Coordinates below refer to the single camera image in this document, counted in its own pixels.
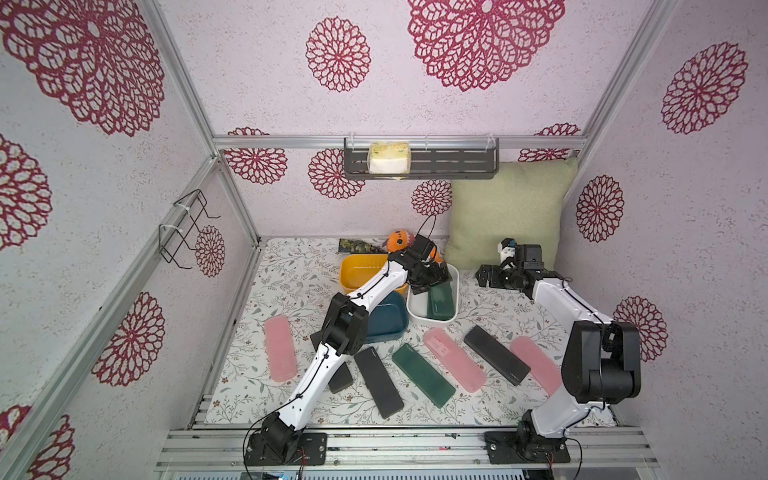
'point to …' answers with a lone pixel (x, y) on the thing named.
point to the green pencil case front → (420, 370)
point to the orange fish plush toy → (399, 240)
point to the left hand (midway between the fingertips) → (443, 282)
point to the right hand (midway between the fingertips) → (491, 269)
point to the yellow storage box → (356, 269)
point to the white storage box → (417, 303)
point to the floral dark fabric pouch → (354, 246)
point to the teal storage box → (388, 319)
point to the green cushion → (524, 203)
